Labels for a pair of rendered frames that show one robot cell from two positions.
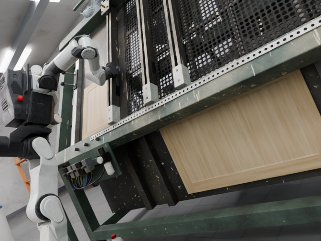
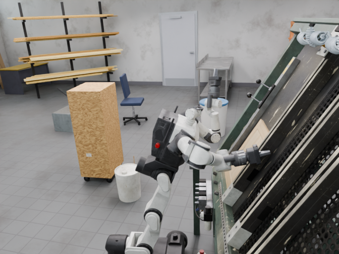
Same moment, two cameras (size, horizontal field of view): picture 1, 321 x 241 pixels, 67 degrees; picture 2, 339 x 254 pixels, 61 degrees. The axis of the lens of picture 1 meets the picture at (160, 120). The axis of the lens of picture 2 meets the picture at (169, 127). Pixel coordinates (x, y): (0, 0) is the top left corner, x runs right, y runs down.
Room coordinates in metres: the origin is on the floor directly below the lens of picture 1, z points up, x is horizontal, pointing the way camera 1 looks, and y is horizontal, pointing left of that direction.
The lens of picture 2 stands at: (0.61, -0.89, 2.01)
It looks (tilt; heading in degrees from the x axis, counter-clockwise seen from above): 21 degrees down; 62
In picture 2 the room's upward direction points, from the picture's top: 3 degrees counter-clockwise
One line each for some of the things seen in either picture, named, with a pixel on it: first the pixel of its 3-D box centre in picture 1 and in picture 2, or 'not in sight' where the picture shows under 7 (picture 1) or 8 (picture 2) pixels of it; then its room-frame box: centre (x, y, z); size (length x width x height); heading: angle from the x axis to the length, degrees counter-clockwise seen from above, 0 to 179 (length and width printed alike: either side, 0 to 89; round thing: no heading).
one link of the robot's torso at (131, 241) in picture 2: not in sight; (139, 245); (1.24, 0.89, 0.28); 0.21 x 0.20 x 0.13; 145
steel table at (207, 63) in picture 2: not in sight; (216, 77); (5.32, 5.10, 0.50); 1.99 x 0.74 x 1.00; 46
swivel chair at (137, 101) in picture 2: not in sight; (131, 99); (2.66, 4.50, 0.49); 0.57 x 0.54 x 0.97; 127
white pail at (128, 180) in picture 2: not in sight; (128, 179); (1.57, 1.99, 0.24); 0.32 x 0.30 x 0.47; 46
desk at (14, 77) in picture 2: not in sight; (26, 77); (1.06, 9.60, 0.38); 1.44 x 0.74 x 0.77; 46
